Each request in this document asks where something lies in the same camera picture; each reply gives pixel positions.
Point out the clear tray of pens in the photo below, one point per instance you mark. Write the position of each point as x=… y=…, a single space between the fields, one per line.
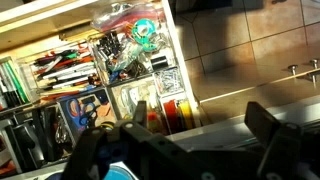
x=59 y=71

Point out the mesh tray with scissors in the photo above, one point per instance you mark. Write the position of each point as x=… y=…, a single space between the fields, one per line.
x=105 y=114

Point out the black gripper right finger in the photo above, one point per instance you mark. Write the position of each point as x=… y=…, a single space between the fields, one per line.
x=261 y=123

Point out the box of paper clips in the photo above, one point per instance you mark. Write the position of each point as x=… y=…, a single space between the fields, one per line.
x=168 y=81

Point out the green markers in tray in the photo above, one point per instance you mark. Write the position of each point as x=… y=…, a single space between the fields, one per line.
x=14 y=90

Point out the blue handled scissors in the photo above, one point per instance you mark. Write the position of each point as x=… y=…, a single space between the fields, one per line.
x=82 y=114

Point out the metal cabinet knob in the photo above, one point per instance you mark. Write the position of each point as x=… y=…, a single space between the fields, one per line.
x=293 y=68
x=314 y=63

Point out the red and yellow packets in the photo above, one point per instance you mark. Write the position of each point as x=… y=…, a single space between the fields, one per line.
x=179 y=115

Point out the black stapler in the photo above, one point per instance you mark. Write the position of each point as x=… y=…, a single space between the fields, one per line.
x=24 y=147

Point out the mesh tray with tape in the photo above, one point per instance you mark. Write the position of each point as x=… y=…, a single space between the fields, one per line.
x=125 y=97

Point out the clear plastic zip bag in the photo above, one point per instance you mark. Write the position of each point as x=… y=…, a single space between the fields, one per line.
x=119 y=14

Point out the black binder clips pile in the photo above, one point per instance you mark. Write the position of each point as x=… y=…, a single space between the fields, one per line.
x=109 y=45

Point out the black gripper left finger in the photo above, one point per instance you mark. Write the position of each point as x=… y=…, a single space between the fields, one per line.
x=140 y=114

